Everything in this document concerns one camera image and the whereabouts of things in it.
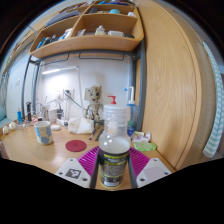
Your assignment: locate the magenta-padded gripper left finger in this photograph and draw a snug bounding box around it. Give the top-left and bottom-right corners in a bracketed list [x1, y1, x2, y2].
[54, 145, 101, 189]

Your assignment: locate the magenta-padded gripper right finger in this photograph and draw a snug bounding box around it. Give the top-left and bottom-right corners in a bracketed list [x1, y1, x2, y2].
[127, 146, 173, 190]

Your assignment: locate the clear bottle with dark label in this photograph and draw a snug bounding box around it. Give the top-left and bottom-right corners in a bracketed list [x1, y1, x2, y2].
[97, 103, 132, 190]

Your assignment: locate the green packet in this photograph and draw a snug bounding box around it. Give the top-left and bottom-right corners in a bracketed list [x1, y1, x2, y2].
[133, 142, 157, 152]

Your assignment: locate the flat round red coaster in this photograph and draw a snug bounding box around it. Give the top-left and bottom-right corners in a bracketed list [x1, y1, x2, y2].
[65, 139, 88, 153]

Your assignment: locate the small blue box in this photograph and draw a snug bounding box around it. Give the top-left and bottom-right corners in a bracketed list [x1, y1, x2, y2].
[126, 120, 136, 138]

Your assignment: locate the cream mug with blue patches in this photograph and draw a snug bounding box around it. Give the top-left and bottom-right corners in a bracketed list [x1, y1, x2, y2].
[34, 120, 54, 146]

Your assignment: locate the white power strip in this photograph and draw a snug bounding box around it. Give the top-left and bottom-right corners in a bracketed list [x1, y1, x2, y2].
[56, 118, 69, 127]

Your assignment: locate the white charger block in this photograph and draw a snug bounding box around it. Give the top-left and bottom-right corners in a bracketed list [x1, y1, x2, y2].
[48, 107, 59, 123]

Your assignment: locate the blue spray bottle, white nozzle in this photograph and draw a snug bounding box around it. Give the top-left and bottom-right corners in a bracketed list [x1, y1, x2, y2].
[124, 85, 139, 134]

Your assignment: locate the wooden tree-man figurine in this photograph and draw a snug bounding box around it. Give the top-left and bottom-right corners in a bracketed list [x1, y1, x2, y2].
[84, 85, 104, 129]

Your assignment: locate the black electric shaver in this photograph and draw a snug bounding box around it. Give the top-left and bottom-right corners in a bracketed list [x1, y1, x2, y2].
[25, 101, 33, 122]

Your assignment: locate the small blue bottle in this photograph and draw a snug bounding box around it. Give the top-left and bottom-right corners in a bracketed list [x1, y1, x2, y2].
[16, 107, 24, 124]

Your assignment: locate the bed with pale blue sheet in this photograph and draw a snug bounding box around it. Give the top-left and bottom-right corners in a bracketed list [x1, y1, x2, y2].
[0, 116, 13, 129]

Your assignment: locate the wooden wardrobe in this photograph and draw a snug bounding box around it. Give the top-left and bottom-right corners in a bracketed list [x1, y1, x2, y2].
[133, 0, 218, 171]

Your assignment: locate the teal pillow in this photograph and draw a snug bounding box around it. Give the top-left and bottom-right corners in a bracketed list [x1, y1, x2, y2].
[0, 105, 8, 123]

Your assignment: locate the white desk lamp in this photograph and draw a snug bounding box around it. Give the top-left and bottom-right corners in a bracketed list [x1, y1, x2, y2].
[41, 65, 84, 118]

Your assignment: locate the grey patterned curtain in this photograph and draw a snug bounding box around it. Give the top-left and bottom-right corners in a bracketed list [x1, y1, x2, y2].
[0, 71, 9, 108]

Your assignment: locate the wooden shelf unit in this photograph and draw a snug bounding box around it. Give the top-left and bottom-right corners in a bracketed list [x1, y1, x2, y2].
[29, 0, 145, 60]

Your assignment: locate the grey metal shelf frame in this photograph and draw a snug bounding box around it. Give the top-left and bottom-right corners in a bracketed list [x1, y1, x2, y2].
[20, 39, 148, 133]

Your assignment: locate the white corrugated hose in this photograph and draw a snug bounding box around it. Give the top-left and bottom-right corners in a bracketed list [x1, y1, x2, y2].
[202, 41, 224, 159]

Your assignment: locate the long wooden wall shelf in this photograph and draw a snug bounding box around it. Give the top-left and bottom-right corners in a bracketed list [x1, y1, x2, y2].
[3, 29, 41, 71]

